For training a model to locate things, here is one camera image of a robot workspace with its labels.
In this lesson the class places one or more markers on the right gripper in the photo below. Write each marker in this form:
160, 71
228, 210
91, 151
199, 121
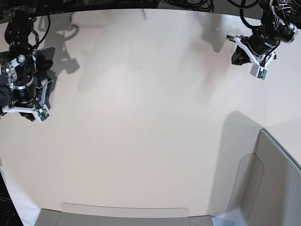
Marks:
30, 102

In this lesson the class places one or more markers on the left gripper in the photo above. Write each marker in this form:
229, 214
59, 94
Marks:
258, 45

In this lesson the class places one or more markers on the dark blue t-shirt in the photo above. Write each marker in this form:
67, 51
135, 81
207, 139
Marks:
20, 70

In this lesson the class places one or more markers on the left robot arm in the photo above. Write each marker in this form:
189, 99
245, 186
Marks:
277, 26

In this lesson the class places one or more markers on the grey chair bottom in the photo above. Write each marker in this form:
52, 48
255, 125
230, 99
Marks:
89, 215

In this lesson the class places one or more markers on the grey chair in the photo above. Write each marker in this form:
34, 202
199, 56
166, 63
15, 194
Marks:
267, 190
89, 215

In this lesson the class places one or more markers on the grey chair right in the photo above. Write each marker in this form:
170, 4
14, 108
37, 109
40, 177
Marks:
267, 190

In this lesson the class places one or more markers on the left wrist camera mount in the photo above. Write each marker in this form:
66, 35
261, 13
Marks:
259, 64

